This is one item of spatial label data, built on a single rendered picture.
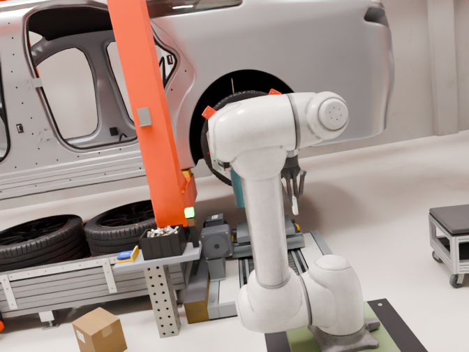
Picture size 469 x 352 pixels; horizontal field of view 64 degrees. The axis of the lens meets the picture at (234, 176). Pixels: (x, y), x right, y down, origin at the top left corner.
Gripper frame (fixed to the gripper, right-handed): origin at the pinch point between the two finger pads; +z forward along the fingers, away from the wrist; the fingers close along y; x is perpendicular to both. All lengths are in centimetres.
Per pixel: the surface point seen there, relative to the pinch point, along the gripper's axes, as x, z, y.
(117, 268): 36, 27, -84
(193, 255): 32, 26, -46
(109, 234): 79, 23, -96
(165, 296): 38, 48, -65
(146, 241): 36, 16, -67
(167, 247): 35, 21, -58
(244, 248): 96, 56, -16
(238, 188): 81, 10, -15
